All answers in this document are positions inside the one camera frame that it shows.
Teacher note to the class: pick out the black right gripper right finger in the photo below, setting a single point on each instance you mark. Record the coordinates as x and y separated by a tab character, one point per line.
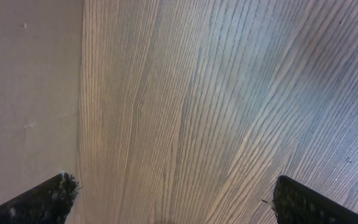
295	203

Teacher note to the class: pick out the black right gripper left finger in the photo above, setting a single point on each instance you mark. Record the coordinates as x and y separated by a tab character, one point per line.
47	203

